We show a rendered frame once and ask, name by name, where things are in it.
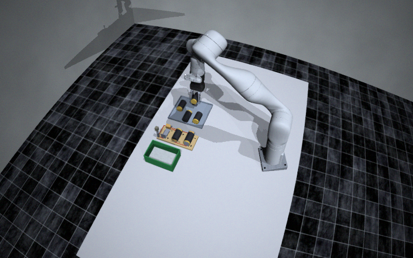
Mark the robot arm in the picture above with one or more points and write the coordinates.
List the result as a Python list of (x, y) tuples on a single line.
[(207, 49)]

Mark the black battery with gold end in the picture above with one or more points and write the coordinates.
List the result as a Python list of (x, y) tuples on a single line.
[(197, 117), (187, 116), (189, 137), (177, 134), (181, 105), (195, 98)]

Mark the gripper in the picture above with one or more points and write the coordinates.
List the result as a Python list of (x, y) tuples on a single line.
[(196, 77)]

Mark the green open-top box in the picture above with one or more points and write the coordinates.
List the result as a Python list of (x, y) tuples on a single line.
[(162, 155)]

